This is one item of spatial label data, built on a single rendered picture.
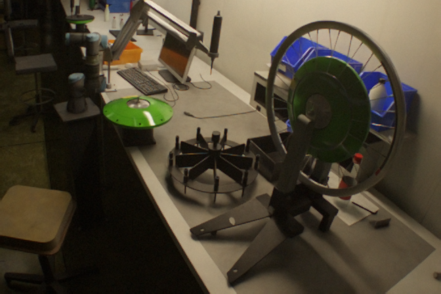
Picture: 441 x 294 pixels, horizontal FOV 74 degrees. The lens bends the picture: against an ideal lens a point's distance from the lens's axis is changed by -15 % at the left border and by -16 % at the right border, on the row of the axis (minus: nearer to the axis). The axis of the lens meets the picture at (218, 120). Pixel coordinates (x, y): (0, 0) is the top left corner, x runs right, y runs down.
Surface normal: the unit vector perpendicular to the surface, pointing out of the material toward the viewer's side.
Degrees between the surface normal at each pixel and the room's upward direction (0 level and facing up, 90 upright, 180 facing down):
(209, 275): 0
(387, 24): 90
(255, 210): 18
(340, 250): 0
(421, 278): 0
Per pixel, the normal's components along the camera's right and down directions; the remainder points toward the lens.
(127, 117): 0.06, -0.68
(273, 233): -0.14, -0.80
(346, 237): 0.13, -0.89
